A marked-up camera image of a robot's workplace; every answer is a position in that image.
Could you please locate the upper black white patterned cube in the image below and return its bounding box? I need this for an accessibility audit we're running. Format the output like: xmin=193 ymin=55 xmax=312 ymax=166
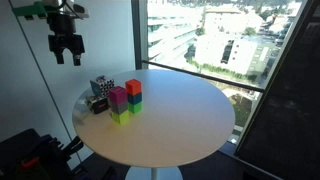
xmin=90 ymin=75 xmax=114 ymax=97

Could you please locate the round white table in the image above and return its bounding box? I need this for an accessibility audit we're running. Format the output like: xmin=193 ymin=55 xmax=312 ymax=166
xmin=72 ymin=69 xmax=235 ymax=180

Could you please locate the yellow-green block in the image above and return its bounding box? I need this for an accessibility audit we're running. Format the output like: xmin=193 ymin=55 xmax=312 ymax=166
xmin=111 ymin=110 xmax=129 ymax=125

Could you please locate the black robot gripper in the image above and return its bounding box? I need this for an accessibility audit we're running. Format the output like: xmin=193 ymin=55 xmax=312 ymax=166
xmin=47 ymin=13 xmax=85 ymax=66

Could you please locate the orange block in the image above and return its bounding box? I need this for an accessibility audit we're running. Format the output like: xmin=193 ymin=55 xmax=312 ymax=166
xmin=125 ymin=79 xmax=142 ymax=95

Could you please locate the green block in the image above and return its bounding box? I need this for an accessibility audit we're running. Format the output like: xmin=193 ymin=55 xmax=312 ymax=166
xmin=128 ymin=102 xmax=142 ymax=114

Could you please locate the grey block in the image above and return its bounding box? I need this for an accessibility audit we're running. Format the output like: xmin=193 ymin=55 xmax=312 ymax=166
xmin=110 ymin=101 xmax=128 ymax=114

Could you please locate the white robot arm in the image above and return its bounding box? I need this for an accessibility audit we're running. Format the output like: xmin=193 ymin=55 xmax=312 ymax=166
xmin=42 ymin=0 xmax=89 ymax=66

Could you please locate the teal block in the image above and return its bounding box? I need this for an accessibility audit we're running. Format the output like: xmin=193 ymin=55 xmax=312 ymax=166
xmin=127 ymin=93 xmax=142 ymax=105

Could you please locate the black window railing bar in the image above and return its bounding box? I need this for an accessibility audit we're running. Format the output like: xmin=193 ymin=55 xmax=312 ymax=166
xmin=141 ymin=60 xmax=265 ymax=93

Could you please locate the pink block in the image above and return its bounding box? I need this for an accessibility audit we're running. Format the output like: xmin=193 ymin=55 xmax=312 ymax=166
xmin=109 ymin=86 xmax=127 ymax=104

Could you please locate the dark panel at window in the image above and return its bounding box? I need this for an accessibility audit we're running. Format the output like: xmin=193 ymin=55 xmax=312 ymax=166
xmin=237 ymin=0 xmax=320 ymax=180

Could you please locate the black equipment with red handle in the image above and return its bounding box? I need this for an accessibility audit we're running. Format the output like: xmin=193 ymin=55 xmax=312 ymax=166
xmin=0 ymin=129 xmax=83 ymax=180

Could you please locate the lower black patterned cube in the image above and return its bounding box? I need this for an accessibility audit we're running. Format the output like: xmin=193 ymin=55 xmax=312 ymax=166
xmin=85 ymin=96 xmax=109 ymax=114

